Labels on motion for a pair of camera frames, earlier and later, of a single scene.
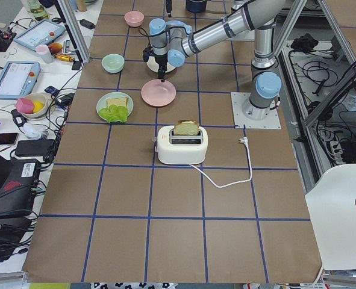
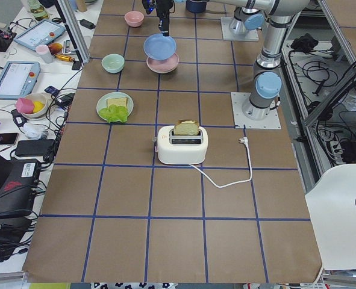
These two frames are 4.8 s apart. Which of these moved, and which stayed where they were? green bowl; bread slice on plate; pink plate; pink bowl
Moved: pink plate
Stayed: pink bowl; green bowl; bread slice on plate
